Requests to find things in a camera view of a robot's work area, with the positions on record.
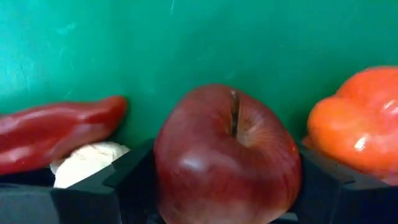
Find white garlic bulb with stem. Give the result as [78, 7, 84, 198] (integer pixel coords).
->
[49, 141, 131, 189]

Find green table mat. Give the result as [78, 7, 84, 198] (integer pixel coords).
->
[0, 0, 398, 150]

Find red apple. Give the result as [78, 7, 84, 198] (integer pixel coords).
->
[154, 83, 303, 224]

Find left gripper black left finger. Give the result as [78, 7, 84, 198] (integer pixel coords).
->
[0, 138, 162, 224]

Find red bell pepper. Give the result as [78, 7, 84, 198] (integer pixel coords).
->
[303, 65, 398, 187]

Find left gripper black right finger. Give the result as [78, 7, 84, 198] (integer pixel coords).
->
[292, 144, 398, 224]

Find dark red long pepper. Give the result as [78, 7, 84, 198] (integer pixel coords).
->
[0, 95, 128, 177]

